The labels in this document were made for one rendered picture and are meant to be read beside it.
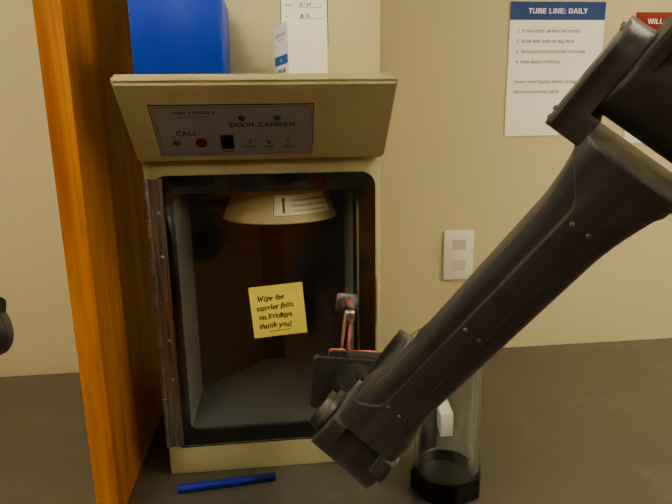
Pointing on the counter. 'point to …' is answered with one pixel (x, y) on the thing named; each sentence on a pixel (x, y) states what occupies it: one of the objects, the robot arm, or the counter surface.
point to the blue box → (179, 36)
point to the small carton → (301, 47)
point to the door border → (161, 284)
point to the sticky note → (277, 309)
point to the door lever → (346, 321)
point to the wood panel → (102, 234)
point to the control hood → (220, 83)
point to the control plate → (187, 126)
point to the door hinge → (156, 308)
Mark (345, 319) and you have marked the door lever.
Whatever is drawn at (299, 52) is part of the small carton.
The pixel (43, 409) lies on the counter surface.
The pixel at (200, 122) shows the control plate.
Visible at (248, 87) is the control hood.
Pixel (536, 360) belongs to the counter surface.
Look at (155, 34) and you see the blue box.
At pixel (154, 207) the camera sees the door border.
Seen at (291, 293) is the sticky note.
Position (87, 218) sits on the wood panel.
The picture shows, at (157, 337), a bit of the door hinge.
